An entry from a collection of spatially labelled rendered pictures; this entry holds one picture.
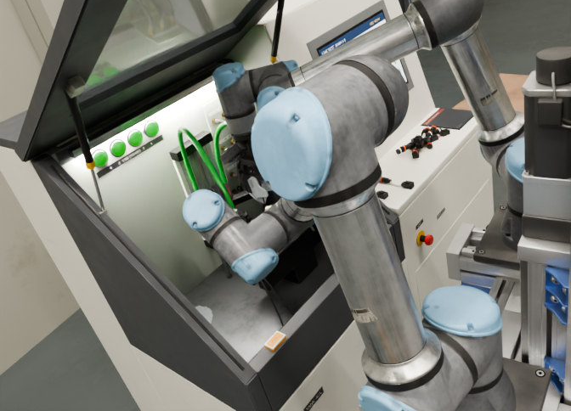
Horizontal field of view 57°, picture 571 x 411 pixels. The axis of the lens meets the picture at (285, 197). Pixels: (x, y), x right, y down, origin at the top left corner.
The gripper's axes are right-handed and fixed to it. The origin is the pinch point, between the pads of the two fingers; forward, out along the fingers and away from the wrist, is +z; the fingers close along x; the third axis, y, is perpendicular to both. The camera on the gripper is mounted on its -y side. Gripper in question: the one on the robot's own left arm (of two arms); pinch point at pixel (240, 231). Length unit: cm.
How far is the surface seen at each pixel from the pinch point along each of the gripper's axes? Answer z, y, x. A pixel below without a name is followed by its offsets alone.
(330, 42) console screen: 32, -49, 51
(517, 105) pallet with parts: 250, -46, 187
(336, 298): 20.3, 23.9, 11.5
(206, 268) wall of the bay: 48, -8, -23
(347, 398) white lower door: 42, 49, -1
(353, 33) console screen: 40, -52, 61
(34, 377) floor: 147, -27, -153
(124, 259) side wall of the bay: -5.0, -7.0, -27.2
